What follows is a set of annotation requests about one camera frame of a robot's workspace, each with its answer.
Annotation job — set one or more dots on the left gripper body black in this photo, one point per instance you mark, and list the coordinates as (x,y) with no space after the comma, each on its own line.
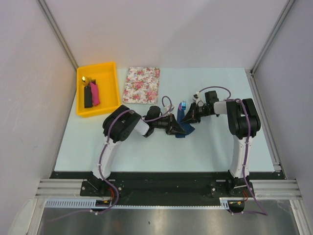
(165,123)

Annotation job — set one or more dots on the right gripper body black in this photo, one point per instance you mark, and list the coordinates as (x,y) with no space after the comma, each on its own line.
(201,111)

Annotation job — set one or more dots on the dark blue paper napkin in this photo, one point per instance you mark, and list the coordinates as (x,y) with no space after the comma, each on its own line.
(185,126)

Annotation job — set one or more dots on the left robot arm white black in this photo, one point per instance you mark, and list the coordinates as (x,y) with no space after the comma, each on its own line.
(116,128)

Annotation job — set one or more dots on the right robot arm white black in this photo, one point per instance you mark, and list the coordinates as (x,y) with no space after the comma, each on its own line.
(243,123)

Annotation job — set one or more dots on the black rolled napkin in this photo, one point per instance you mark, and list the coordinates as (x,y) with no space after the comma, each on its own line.
(88,97)

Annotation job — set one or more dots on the floral pattern tray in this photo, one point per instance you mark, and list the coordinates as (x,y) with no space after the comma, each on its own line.
(142,85)

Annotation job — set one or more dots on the yellow plastic bin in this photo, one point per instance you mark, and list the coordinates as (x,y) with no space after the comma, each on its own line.
(105,76)

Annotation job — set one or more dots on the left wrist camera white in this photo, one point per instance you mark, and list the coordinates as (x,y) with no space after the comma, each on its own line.
(168,107)

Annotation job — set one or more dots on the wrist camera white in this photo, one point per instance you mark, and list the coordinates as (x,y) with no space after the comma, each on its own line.
(168,107)
(196,98)

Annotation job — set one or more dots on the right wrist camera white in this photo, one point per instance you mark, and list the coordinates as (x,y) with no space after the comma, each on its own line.
(196,98)

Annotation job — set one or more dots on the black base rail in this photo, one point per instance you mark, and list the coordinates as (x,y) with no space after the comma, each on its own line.
(158,188)

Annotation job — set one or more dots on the aluminium frame rail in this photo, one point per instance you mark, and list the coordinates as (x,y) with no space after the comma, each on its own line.
(263,189)

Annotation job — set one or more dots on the white slotted cable duct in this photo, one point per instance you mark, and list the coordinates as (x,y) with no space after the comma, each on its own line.
(96,204)

